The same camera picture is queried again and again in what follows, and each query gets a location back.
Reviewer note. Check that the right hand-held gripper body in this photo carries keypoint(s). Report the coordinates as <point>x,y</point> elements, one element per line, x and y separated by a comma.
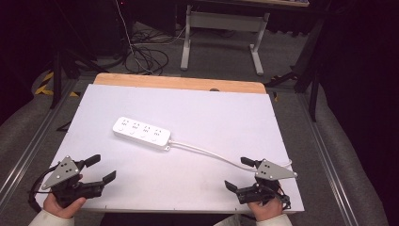
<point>271,172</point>

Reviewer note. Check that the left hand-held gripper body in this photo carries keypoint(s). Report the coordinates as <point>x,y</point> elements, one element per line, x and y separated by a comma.
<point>62,172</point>

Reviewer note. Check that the white power strip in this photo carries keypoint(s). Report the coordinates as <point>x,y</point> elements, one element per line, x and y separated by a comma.
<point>141,132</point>

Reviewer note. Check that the person's left hand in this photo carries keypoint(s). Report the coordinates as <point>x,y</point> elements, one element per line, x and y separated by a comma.
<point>61,209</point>

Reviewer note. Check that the person's right hand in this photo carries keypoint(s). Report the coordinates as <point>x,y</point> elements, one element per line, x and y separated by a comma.
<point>266,209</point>

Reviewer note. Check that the white board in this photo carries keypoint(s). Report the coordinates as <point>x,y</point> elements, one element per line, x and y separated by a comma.
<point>188,106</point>

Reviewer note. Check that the black metal stand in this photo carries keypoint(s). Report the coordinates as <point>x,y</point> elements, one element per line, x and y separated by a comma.
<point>313,94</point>
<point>57,78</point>

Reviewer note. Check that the aluminium rail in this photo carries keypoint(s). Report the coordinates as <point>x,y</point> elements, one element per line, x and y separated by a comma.
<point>326,157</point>
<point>34,141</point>

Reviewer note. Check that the white metal desk frame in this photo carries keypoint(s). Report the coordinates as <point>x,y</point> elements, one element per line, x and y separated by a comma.
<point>226,20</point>

